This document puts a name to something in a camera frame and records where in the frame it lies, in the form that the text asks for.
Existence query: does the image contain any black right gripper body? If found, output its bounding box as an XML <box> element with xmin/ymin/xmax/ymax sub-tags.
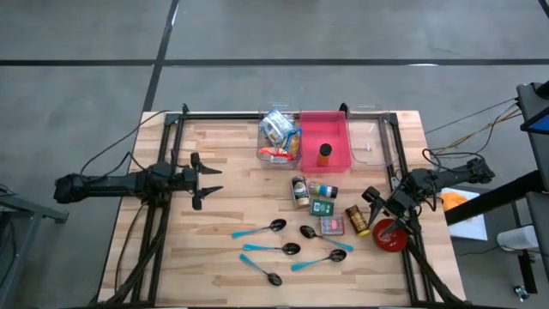
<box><xmin>362</xmin><ymin>185</ymin><xmax>424</xmax><ymax>235</ymax></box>

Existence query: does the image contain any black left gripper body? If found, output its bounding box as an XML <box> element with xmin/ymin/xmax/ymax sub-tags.
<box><xmin>171</xmin><ymin>151</ymin><xmax>205</xmax><ymax>211</ymax></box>

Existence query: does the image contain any brown spice jar yellow cap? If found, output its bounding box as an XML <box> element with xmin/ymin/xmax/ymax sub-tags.
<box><xmin>344</xmin><ymin>203</ymin><xmax>371</xmax><ymax>238</ymax></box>

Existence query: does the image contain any red patterned tin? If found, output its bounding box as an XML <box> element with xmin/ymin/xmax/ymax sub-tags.
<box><xmin>319</xmin><ymin>215</ymin><xmax>347</xmax><ymax>237</ymax></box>

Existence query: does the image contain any green tin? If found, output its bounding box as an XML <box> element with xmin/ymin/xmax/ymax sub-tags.
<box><xmin>309</xmin><ymin>198</ymin><xmax>335</xmax><ymax>218</ymax></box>

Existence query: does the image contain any black spoon teal handle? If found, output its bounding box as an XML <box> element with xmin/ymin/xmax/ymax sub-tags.
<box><xmin>290</xmin><ymin>248</ymin><xmax>348</xmax><ymax>273</ymax></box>
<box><xmin>299</xmin><ymin>224</ymin><xmax>355</xmax><ymax>253</ymax></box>
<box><xmin>242</xmin><ymin>242</ymin><xmax>302</xmax><ymax>257</ymax></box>
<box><xmin>238</xmin><ymin>253</ymin><xmax>284</xmax><ymax>288</ymax></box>
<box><xmin>231</xmin><ymin>217</ymin><xmax>287</xmax><ymax>240</ymax></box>

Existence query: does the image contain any spice jar green blue label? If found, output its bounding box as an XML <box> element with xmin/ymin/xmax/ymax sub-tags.
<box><xmin>307</xmin><ymin>181</ymin><xmax>339</xmax><ymax>200</ymax></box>

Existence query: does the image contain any red noodle packet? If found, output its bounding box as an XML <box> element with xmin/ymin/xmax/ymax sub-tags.
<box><xmin>258</xmin><ymin>146</ymin><xmax>297</xmax><ymax>167</ymax></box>

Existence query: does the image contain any dark spice jar tan lid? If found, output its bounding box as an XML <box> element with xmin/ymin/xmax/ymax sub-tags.
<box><xmin>290</xmin><ymin>174</ymin><xmax>311</xmax><ymax>209</ymax></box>

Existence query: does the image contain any blue white noodle packet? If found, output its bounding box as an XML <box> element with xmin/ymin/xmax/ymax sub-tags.
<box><xmin>259</xmin><ymin>107</ymin><xmax>297</xmax><ymax>145</ymax></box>

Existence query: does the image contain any blue yellow noodle packet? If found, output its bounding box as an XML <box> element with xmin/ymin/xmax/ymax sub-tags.
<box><xmin>282</xmin><ymin>128</ymin><xmax>303</xmax><ymax>156</ymax></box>

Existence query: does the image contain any clear plastic bin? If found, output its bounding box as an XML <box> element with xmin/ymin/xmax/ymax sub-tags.
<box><xmin>256</xmin><ymin>102</ymin><xmax>302</xmax><ymax>170</ymax></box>
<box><xmin>346</xmin><ymin>105</ymin><xmax>398</xmax><ymax>167</ymax></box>

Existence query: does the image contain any orange object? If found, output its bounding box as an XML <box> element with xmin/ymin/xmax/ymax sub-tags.
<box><xmin>441</xmin><ymin>191</ymin><xmax>469</xmax><ymax>212</ymax></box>

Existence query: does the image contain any white sheet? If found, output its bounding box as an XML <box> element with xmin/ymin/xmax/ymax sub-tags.
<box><xmin>440</xmin><ymin>187</ymin><xmax>489</xmax><ymax>241</ymax></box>

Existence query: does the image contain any pink plastic bin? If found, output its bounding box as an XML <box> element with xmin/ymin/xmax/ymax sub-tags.
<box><xmin>299</xmin><ymin>109</ymin><xmax>353</xmax><ymax>173</ymax></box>

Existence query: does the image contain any black beam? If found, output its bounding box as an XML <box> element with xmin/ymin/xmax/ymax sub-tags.
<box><xmin>444</xmin><ymin>169</ymin><xmax>549</xmax><ymax>227</ymax></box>

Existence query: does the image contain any white paper roll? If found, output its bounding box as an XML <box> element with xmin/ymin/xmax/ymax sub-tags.
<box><xmin>496</xmin><ymin>230</ymin><xmax>540</xmax><ymax>252</ymax></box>

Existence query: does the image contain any black stand leg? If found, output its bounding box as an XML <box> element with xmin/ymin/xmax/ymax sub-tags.
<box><xmin>516</xmin><ymin>251</ymin><xmax>540</xmax><ymax>295</ymax></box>

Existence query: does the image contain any grey metal stand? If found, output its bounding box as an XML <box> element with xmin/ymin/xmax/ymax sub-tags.
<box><xmin>0</xmin><ymin>183</ymin><xmax>69</xmax><ymax>309</ymax></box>

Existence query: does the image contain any blue screen tablet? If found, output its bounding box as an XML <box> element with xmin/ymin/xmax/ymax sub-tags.
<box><xmin>521</xmin><ymin>106</ymin><xmax>549</xmax><ymax>134</ymax></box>

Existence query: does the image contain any dark grey cart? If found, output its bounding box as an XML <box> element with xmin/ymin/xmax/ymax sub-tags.
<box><xmin>516</xmin><ymin>80</ymin><xmax>549</xmax><ymax>192</ymax></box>

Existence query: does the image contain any black aluminium table frame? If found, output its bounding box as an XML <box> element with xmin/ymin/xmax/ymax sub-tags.
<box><xmin>92</xmin><ymin>102</ymin><xmax>468</xmax><ymax>308</ymax></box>

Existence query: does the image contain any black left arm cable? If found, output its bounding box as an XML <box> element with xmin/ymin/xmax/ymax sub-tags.
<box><xmin>79</xmin><ymin>110</ymin><xmax>172</xmax><ymax>177</ymax></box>

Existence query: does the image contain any black cart cable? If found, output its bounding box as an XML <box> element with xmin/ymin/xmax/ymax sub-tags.
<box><xmin>424</xmin><ymin>97</ymin><xmax>523</xmax><ymax>151</ymax></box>

